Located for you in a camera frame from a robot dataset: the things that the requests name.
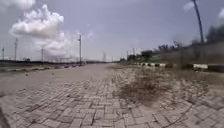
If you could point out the grey brick paved path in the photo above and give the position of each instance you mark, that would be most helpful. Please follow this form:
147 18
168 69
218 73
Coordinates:
83 100

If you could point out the black and white kerb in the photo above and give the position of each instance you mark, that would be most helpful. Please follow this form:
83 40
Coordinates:
200 66
33 68

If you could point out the long dark fence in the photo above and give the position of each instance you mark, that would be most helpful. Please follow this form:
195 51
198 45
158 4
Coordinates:
20 62

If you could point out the pole with crossarms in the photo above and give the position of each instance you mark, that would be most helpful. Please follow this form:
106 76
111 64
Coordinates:
15 48

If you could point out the row of trees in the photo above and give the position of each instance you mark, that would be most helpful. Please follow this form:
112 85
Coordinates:
216 33

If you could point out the grey embankment wall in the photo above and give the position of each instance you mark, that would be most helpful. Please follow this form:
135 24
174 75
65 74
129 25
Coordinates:
206 53

